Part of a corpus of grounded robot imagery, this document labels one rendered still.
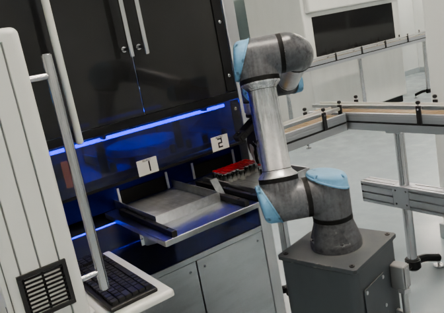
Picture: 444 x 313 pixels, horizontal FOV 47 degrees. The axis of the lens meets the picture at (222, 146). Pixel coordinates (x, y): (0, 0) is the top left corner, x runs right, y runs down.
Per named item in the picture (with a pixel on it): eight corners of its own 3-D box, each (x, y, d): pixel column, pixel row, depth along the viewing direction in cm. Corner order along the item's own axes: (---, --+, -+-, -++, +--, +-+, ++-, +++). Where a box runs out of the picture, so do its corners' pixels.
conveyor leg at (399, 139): (401, 270, 273) (384, 130, 256) (411, 263, 277) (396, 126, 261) (415, 275, 265) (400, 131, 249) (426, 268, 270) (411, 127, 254)
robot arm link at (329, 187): (358, 216, 145) (352, 170, 142) (311, 224, 145) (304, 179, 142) (346, 203, 157) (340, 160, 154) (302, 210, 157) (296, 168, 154)
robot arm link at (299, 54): (318, 19, 145) (297, 69, 193) (279, 26, 145) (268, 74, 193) (326, 59, 143) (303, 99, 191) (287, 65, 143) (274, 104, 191)
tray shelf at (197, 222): (105, 217, 195) (104, 212, 194) (248, 164, 232) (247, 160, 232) (166, 247, 155) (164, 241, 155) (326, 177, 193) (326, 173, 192)
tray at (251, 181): (204, 185, 206) (202, 177, 205) (254, 166, 220) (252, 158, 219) (257, 198, 178) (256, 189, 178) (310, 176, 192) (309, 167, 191)
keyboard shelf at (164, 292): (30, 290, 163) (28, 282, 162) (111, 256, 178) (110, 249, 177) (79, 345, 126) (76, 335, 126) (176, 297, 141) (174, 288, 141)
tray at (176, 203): (115, 208, 197) (113, 200, 196) (174, 187, 211) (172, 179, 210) (157, 226, 169) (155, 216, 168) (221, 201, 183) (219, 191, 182)
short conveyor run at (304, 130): (249, 168, 234) (244, 134, 231) (229, 164, 247) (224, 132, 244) (350, 130, 271) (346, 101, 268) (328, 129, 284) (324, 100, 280)
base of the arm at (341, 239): (371, 237, 153) (367, 206, 151) (347, 259, 142) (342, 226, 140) (327, 230, 163) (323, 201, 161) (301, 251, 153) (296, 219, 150)
